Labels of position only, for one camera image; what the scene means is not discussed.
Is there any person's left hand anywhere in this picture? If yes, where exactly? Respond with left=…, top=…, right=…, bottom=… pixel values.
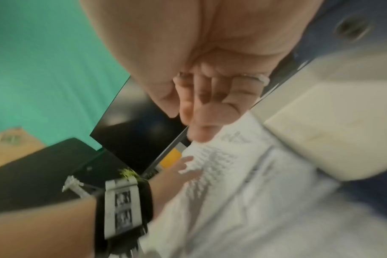
left=148, top=156, right=202, bottom=215

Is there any clear plastic cable connector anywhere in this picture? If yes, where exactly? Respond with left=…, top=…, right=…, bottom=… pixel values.
left=61, top=175, right=97, bottom=200

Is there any person's right hand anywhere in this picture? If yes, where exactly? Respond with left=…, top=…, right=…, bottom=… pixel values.
left=78, top=0, right=325, bottom=143

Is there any stack of white printed papers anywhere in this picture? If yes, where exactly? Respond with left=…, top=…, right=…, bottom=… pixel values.
left=139, top=111, right=387, bottom=258

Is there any silver ring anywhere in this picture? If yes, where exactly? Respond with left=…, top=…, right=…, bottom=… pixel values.
left=241, top=73, right=271, bottom=85

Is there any black left wristband with markers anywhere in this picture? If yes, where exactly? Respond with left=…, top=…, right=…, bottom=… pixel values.
left=94, top=176, right=154, bottom=255

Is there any person's left forearm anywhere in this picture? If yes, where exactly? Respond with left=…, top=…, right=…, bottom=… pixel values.
left=0, top=195, right=100, bottom=258

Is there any small green potted plant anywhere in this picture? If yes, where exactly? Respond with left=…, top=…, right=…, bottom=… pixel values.
left=118, top=168, right=139, bottom=180

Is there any large black monitor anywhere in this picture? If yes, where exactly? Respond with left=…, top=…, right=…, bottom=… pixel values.
left=89, top=74, right=194, bottom=179

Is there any brown cardboard box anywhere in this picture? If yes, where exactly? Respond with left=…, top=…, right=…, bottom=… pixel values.
left=0, top=125, right=47, bottom=173

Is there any black computer tower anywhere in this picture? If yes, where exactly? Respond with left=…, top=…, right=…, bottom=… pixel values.
left=0, top=137, right=131, bottom=215

